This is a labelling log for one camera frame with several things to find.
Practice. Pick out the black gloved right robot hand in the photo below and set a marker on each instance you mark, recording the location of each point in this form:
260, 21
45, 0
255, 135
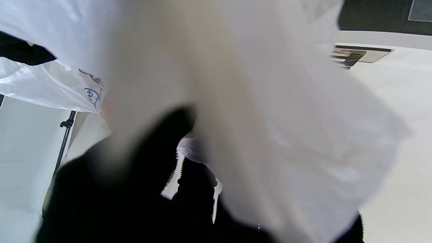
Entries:
20, 50

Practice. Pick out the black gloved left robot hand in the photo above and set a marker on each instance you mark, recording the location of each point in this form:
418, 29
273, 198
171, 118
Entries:
118, 202

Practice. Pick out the black tripod stand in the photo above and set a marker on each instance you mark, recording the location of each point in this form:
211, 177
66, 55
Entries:
64, 141

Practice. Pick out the white plastic garbage bag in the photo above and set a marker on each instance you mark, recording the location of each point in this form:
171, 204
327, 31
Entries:
253, 101

